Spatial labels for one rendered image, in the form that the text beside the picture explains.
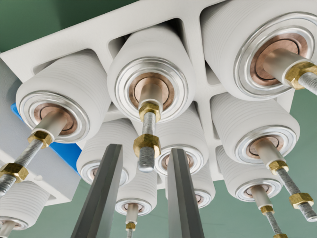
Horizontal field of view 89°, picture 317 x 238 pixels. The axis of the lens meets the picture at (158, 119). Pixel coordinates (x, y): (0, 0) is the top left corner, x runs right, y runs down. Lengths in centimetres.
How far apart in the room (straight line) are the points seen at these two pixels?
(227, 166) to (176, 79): 23
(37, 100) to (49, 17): 28
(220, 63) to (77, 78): 16
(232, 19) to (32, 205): 54
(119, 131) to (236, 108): 19
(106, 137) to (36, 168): 27
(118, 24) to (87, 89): 9
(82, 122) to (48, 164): 33
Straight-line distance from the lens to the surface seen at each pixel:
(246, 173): 32
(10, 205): 54
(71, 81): 20
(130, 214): 36
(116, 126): 29
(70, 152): 54
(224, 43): 18
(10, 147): 48
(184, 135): 22
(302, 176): 97
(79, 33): 24
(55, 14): 46
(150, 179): 37
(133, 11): 22
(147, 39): 17
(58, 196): 57
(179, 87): 17
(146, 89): 16
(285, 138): 26
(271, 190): 37
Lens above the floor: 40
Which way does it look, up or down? 52 degrees down
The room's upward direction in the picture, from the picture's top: 180 degrees counter-clockwise
